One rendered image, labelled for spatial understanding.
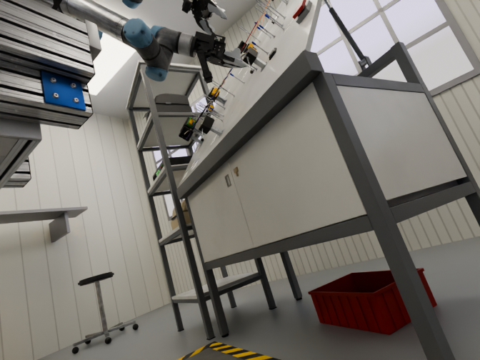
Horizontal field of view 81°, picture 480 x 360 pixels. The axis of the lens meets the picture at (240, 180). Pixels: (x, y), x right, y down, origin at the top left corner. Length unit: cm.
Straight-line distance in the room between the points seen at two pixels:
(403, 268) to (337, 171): 28
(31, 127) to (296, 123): 71
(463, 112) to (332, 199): 201
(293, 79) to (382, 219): 45
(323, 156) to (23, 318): 337
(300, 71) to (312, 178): 31
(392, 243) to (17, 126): 92
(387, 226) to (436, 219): 194
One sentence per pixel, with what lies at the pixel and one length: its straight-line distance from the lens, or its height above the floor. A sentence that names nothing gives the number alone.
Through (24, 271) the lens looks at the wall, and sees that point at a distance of 376.
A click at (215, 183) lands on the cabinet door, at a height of 74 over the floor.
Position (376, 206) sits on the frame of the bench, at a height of 41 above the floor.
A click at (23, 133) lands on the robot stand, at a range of 84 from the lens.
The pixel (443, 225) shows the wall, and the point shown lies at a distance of 270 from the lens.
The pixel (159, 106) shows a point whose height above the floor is 153.
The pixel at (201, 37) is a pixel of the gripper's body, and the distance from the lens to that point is 116.
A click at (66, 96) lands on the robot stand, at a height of 88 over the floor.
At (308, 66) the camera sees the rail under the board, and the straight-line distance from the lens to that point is 84.
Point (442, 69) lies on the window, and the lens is 281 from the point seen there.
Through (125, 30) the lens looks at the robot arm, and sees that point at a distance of 102.
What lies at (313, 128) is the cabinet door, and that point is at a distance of 86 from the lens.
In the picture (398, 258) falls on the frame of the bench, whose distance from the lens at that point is 78.
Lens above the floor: 41
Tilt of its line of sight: 13 degrees up
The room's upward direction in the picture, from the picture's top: 17 degrees counter-clockwise
